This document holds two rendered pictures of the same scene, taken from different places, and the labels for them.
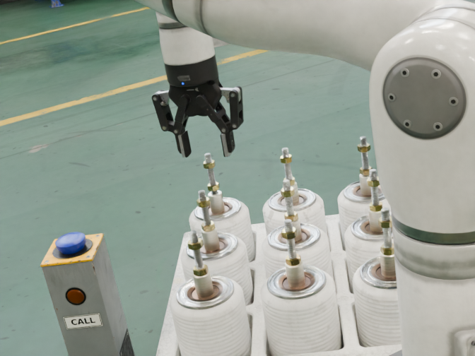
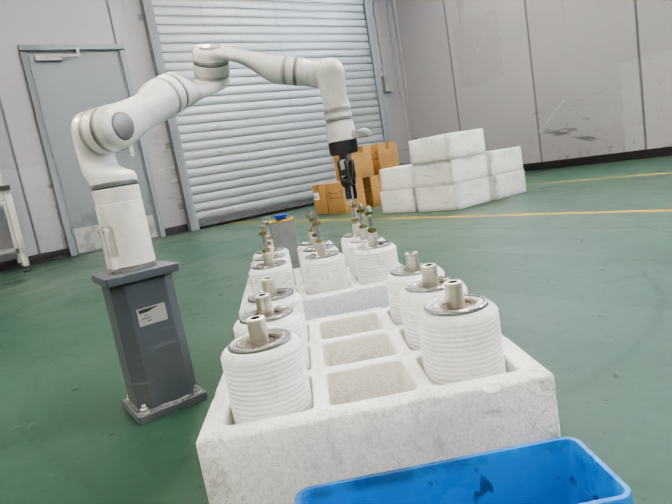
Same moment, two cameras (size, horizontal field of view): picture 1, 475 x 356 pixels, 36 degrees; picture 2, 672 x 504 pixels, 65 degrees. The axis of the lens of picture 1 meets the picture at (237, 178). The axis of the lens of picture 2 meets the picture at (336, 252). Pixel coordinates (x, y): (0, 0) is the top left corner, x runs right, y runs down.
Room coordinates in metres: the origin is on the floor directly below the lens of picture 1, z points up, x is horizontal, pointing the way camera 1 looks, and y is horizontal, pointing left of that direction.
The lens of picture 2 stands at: (0.70, -1.32, 0.44)
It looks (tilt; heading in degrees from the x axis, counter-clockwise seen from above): 9 degrees down; 78
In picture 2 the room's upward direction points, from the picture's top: 10 degrees counter-clockwise
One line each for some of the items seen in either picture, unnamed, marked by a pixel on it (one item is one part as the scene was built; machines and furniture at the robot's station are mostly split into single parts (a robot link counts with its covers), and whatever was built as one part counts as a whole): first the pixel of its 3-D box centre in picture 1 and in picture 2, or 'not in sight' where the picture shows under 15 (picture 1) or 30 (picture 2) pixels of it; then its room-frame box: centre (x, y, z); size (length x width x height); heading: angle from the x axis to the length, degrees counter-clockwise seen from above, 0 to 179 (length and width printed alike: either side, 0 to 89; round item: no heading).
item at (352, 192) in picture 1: (367, 191); (374, 245); (1.02, -0.20, 0.25); 0.08 x 0.08 x 0.01
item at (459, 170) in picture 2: not in sight; (449, 170); (2.43, 2.41, 0.27); 0.39 x 0.39 x 0.18; 23
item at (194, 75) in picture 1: (194, 84); (345, 156); (1.04, 0.04, 0.46); 0.08 x 0.08 x 0.09
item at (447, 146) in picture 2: not in sight; (446, 146); (2.42, 2.40, 0.45); 0.39 x 0.39 x 0.18; 23
